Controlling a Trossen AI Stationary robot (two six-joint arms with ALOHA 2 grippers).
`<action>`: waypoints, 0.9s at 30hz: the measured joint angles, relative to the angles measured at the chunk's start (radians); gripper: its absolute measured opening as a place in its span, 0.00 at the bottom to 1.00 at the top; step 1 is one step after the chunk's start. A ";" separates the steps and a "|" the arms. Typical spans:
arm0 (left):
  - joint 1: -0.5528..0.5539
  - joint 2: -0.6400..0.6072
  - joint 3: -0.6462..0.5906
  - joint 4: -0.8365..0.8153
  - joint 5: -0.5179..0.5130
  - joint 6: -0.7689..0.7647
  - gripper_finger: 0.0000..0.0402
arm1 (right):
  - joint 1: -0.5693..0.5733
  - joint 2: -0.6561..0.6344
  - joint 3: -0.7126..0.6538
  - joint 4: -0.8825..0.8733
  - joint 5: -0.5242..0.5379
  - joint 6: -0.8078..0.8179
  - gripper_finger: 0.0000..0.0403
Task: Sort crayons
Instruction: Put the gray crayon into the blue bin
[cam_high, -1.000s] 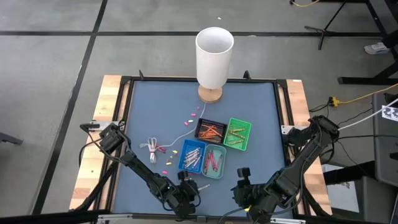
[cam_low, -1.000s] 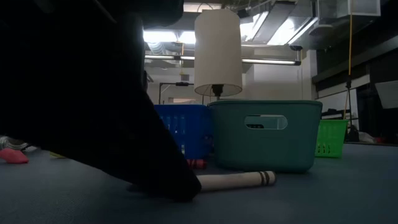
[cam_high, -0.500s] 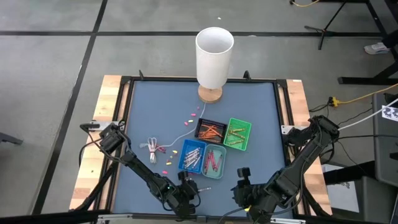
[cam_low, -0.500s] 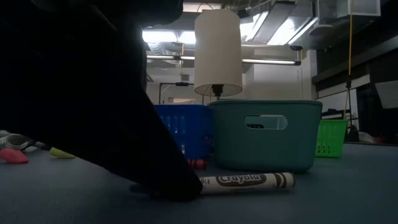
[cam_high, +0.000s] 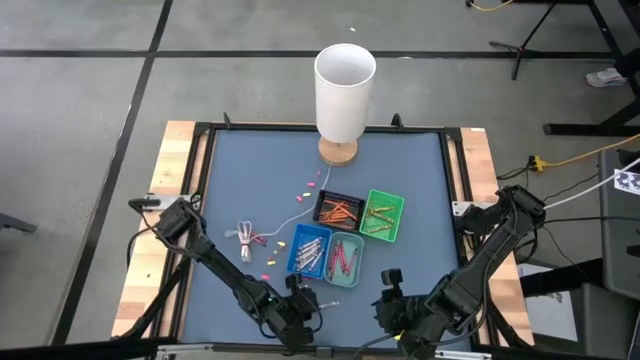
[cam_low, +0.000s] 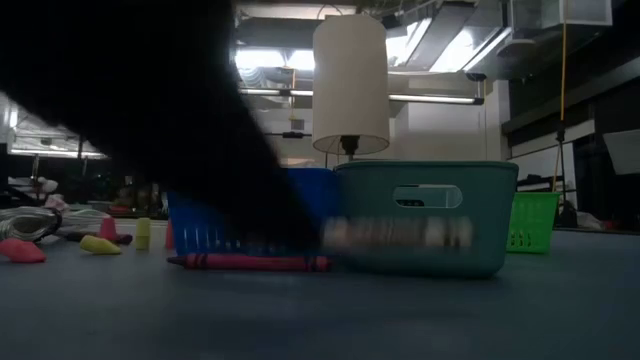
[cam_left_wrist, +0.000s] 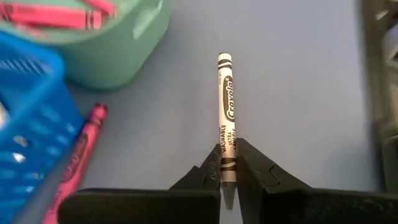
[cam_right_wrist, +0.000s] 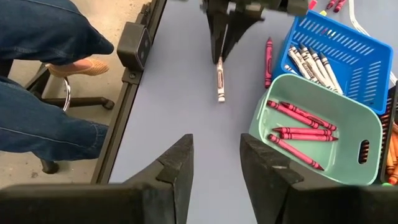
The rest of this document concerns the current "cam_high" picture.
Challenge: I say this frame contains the clear lamp power cord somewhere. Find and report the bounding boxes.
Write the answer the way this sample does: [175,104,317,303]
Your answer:
[223,163,334,265]

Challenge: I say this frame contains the white cylindrical lamp shade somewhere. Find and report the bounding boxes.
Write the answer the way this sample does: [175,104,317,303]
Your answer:
[313,43,377,167]

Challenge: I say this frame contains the grey furniture foot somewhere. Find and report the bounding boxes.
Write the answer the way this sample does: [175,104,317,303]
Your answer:
[0,211,39,234]

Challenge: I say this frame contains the yellow extension cord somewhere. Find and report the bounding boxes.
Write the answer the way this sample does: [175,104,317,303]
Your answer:
[528,133,640,172]

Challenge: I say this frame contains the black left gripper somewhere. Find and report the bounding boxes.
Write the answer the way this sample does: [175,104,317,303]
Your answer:
[269,289,325,346]

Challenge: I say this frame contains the black cable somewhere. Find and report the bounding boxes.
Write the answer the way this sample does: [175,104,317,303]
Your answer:
[542,214,640,225]

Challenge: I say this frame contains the grey cabinet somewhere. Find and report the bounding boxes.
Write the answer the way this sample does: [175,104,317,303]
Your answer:
[598,148,640,302]

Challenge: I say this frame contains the dark grey bin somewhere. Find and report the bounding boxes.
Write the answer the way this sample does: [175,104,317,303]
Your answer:
[569,283,640,360]

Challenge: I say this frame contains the blue plastic basket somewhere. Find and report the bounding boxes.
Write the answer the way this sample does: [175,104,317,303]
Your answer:
[285,222,334,280]

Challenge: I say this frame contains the teal plastic bin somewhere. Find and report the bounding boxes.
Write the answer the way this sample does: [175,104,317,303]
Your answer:
[323,230,366,289]

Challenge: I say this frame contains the green plastic basket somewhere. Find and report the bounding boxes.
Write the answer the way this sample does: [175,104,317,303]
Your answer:
[358,188,406,244]

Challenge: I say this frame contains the white cable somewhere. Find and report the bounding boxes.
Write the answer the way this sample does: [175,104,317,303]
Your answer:
[542,158,640,211]

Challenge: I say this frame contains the black tripod stand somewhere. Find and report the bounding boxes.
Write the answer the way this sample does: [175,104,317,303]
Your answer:
[488,2,559,82]

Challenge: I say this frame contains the white paper marker tag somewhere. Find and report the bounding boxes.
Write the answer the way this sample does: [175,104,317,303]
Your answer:
[613,168,640,197]

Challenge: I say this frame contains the white box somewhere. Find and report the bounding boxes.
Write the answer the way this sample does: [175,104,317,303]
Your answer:
[517,262,581,344]

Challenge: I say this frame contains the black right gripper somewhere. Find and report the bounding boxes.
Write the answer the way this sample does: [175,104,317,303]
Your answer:
[372,292,444,359]

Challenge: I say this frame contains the black metal floor stand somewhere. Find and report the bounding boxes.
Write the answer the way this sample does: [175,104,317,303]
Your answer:
[514,0,640,139]

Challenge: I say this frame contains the person's leg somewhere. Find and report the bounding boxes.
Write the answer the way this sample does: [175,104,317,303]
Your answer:
[613,47,640,96]

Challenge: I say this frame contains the black plastic basket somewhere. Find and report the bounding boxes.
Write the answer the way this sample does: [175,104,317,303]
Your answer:
[312,189,368,233]

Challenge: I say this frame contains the person's white shoe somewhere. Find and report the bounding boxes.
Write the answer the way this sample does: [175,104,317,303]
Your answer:
[584,66,629,89]

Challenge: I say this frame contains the thin yellow cable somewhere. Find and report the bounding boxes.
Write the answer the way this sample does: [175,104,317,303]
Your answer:
[467,0,516,13]

